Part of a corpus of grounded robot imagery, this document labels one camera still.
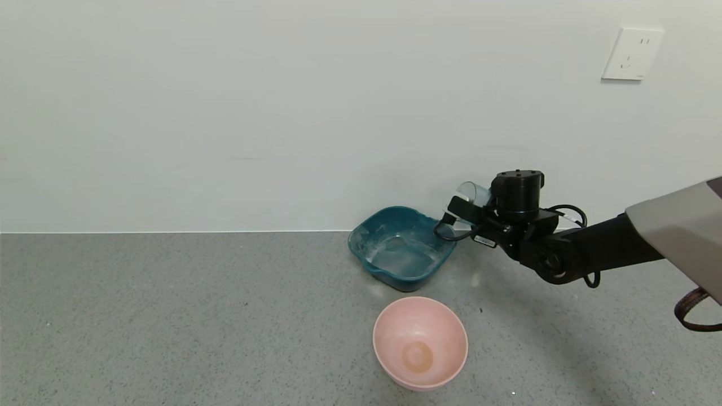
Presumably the clear ribbed plastic cup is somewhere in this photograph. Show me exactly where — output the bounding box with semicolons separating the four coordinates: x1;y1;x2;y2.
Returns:
450;181;492;238

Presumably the teal square plastic bowl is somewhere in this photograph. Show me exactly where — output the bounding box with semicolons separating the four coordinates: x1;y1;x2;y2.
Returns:
347;206;458;293

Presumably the pink round bowl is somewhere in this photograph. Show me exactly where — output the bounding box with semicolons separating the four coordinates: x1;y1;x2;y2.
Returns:
372;297;469;392

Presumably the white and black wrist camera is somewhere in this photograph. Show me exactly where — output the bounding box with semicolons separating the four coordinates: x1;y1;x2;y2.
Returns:
447;195;486;227

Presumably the black arm cable white tag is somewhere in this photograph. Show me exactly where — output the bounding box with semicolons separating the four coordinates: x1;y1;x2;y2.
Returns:
546;204;602;289

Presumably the white wall socket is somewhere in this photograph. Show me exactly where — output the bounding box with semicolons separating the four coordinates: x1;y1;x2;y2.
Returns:
601;27;666;81

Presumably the brown braided cable loop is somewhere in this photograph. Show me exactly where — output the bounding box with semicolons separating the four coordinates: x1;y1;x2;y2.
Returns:
673;287;722;332

